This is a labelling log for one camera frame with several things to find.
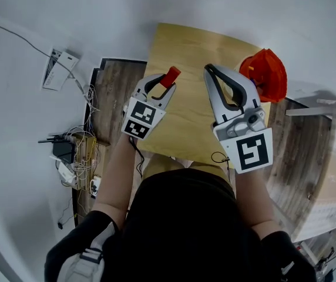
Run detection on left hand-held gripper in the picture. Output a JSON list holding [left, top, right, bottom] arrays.
[[120, 73, 177, 141]]

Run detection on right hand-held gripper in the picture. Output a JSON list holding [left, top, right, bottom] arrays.
[[203, 63, 274, 176]]

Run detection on red blocks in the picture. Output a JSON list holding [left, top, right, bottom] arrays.
[[159, 66, 183, 89]]

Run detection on person's right forearm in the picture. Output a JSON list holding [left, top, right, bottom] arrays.
[[234, 168, 277, 232]]

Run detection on person's left forearm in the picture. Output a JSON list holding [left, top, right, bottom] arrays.
[[92, 133, 137, 222]]

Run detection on cream bucket with orange liner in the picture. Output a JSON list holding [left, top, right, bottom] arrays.
[[238, 48, 288, 104]]

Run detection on person's white shoe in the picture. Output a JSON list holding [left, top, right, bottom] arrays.
[[170, 155, 197, 170]]

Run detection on white board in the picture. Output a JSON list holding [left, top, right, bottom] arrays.
[[284, 99, 335, 118]]

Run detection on black router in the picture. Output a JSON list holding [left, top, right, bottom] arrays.
[[37, 133, 77, 165]]

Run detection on white network device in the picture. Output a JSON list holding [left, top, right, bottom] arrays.
[[49, 155, 78, 188]]

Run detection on person's black shirt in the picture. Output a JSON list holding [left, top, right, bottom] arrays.
[[43, 168, 318, 282]]

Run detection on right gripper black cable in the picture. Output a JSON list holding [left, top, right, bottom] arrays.
[[210, 151, 233, 182]]

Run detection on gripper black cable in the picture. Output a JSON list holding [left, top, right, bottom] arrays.
[[210, 151, 233, 182], [127, 136, 146, 179]]

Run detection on tangle of white cables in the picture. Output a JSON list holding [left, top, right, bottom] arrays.
[[82, 83, 102, 147]]

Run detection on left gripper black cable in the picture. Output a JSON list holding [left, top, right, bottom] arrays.
[[127, 136, 146, 179]]

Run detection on long grey cable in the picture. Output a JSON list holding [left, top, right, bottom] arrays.
[[0, 15, 87, 96]]

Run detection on thin black floor cable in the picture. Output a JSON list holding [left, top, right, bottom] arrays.
[[57, 196, 78, 231]]

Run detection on white bag strap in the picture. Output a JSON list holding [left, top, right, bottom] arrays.
[[58, 221, 119, 282]]

